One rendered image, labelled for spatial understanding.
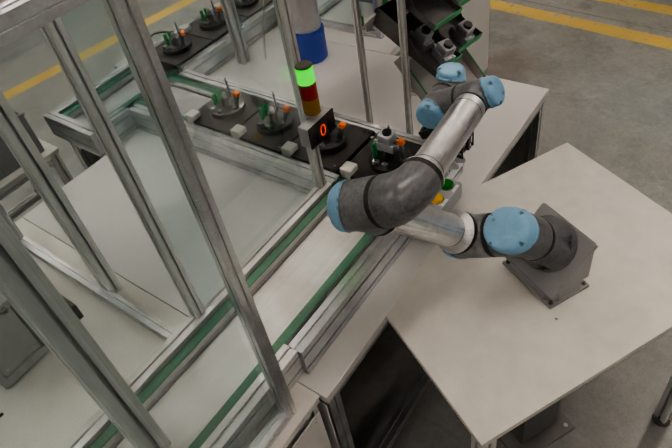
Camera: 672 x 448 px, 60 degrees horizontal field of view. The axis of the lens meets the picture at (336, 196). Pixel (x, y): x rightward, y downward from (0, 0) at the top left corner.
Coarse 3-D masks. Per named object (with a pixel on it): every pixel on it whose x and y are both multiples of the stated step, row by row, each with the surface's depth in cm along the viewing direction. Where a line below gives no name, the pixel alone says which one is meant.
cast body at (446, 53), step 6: (438, 42) 186; (444, 42) 185; (450, 42) 185; (432, 48) 192; (438, 48) 187; (444, 48) 185; (450, 48) 185; (432, 54) 190; (438, 54) 188; (444, 54) 185; (450, 54) 187; (438, 60) 189; (444, 60) 187; (450, 60) 188
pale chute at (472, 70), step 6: (468, 54) 208; (462, 60) 212; (468, 60) 210; (474, 60) 208; (468, 66) 212; (474, 66) 210; (468, 72) 211; (474, 72) 211; (480, 72) 209; (468, 78) 211; (474, 78) 212
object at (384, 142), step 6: (384, 132) 185; (390, 132) 184; (378, 138) 186; (384, 138) 185; (390, 138) 184; (378, 144) 188; (384, 144) 186; (390, 144) 186; (384, 150) 188; (390, 150) 187; (396, 150) 188
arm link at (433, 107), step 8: (432, 88) 152; (440, 88) 150; (448, 88) 146; (432, 96) 148; (440, 96) 146; (448, 96) 144; (424, 104) 146; (432, 104) 146; (440, 104) 146; (448, 104) 144; (416, 112) 149; (424, 112) 147; (432, 112) 146; (440, 112) 146; (424, 120) 149; (432, 120) 147; (432, 128) 149
